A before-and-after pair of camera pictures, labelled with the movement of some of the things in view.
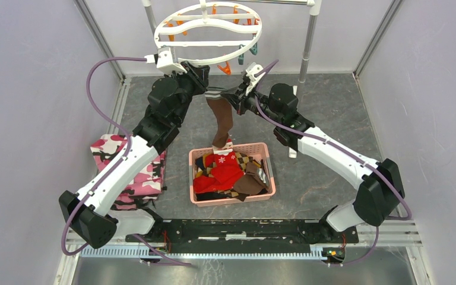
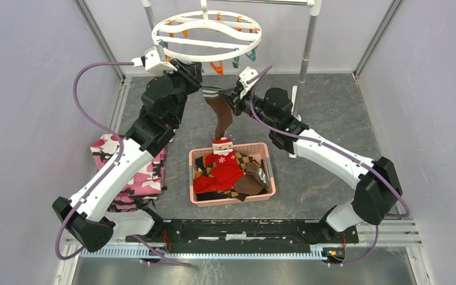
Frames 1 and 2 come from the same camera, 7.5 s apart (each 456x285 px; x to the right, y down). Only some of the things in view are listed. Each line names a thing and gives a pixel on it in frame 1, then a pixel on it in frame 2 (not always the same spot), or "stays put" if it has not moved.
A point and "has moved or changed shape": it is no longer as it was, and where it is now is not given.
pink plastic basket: [260, 151] stays put
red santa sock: [225, 170] stays put
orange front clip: [227, 69] → [219, 69]
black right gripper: [238, 99] stays put
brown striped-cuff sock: [221, 110] has moved or changed shape
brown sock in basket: [250, 183] stays put
